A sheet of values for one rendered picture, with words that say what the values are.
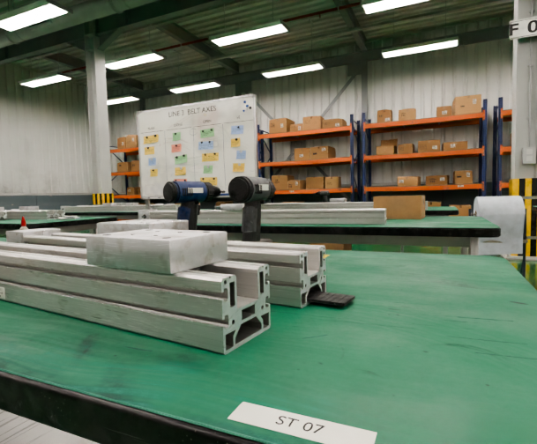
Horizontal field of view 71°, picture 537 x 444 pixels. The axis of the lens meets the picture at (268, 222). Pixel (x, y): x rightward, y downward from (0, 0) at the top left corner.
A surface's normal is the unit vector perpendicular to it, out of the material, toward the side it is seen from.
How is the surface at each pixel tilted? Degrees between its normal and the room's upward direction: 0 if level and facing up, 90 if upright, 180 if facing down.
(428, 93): 90
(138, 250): 90
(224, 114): 90
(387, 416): 0
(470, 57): 90
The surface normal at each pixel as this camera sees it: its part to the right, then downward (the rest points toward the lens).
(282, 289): -0.52, 0.07
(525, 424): -0.03, -1.00
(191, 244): 0.86, 0.01
